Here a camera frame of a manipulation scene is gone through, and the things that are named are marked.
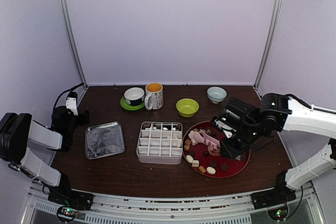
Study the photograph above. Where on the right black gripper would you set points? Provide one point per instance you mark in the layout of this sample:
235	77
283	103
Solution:
232	152

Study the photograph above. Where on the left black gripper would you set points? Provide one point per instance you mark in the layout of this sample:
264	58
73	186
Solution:
86	120

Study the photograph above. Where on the bunny tin lid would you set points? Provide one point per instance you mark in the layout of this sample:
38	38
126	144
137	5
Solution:
104	140

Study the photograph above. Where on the pink metal tongs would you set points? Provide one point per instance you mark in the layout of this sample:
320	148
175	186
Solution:
202	137

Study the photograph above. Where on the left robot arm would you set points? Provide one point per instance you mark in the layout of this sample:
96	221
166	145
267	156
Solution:
23	138

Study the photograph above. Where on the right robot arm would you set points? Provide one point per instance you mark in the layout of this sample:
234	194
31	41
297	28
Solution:
287	115

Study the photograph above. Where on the dark heart chocolate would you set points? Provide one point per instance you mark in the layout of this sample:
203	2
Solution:
224	167

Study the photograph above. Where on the white round swirl chocolate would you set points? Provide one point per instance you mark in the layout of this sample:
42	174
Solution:
210	170

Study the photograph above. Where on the tan striped chocolate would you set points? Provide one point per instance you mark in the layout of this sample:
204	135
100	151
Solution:
202	169

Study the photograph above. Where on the round red tray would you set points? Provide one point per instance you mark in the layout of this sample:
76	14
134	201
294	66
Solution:
214	159

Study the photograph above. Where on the green saucer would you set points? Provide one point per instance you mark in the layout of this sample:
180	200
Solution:
131	105

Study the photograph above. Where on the pale blue bowl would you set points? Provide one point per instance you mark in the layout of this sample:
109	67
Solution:
216	94

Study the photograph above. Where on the white and navy cup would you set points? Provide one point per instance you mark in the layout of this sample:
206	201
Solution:
135	93

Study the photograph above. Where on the lime green bowl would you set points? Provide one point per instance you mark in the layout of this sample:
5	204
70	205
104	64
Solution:
187	107

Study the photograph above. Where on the silver divided tin box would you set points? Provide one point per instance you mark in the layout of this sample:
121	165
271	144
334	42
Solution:
156	145

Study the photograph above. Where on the patterned mug yellow inside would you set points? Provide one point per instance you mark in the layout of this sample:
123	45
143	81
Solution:
153	96

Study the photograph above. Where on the metal front rail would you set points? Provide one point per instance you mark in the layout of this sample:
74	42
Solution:
236	208

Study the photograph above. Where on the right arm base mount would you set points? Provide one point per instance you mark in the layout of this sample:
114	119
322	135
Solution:
275	202

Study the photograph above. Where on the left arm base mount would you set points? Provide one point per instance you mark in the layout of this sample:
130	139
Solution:
70	207

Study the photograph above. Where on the left aluminium frame post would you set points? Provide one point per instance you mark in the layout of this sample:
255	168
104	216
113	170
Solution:
72	43

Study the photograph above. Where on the aluminium frame post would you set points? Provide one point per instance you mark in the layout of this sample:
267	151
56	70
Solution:
268	45
72	43

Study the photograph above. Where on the right aluminium frame post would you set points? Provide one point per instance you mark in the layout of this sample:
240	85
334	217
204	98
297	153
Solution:
268	45

